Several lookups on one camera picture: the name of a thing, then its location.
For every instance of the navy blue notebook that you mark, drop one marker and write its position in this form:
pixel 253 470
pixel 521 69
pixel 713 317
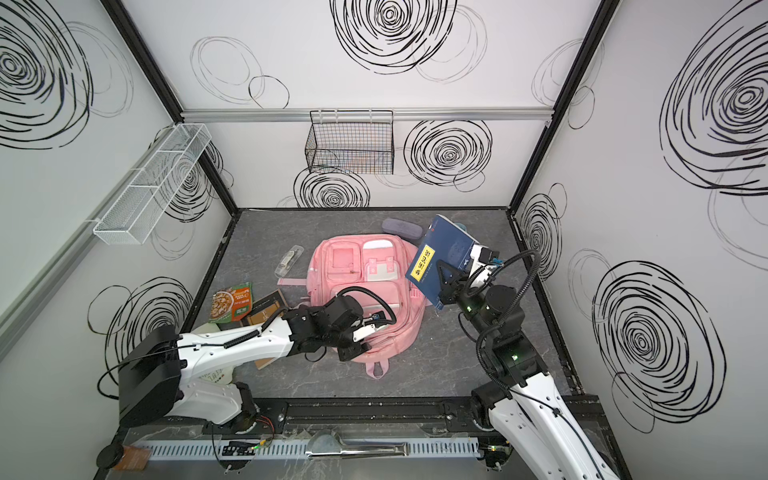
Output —
pixel 443 240

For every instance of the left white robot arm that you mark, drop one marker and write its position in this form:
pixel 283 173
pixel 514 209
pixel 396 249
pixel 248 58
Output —
pixel 164 375

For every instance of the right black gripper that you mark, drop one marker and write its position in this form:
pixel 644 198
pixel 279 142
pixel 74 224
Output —
pixel 450 287

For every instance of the white wire shelf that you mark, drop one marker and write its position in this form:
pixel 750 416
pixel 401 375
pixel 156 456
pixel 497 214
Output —
pixel 168 182

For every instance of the green snack packet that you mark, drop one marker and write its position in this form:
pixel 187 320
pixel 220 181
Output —
pixel 231 304

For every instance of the clear plastic pencil case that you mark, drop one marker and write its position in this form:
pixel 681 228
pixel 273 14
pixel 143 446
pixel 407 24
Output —
pixel 288 260

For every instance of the black corner frame post left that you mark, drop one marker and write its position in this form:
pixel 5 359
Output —
pixel 130 34

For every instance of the aluminium wall rail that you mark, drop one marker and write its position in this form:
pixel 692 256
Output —
pixel 291 115

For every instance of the pink student backpack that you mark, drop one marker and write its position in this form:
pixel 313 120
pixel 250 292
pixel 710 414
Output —
pixel 378 263

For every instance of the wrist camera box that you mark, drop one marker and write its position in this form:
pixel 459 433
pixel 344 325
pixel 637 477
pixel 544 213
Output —
pixel 370 325
pixel 482 256

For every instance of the white slotted cable duct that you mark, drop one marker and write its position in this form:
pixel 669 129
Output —
pixel 322 446

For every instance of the black corner frame post right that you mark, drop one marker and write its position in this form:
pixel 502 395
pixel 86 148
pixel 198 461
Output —
pixel 582 61

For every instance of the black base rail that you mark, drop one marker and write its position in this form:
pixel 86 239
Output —
pixel 459 414

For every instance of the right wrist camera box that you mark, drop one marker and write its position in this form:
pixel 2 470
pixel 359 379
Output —
pixel 482 256

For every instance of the black corner frame post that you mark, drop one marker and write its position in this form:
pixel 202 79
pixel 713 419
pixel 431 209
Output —
pixel 130 34
pixel 582 61

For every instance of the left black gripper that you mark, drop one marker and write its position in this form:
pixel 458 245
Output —
pixel 352 347

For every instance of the black wire basket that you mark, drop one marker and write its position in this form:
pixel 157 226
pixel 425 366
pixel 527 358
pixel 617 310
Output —
pixel 357 147

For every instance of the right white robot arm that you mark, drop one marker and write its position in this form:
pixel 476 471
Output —
pixel 521 401

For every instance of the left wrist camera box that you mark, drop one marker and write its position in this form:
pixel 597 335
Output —
pixel 370 325

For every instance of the purple glasses case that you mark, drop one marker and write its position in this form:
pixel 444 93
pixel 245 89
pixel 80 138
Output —
pixel 406 230

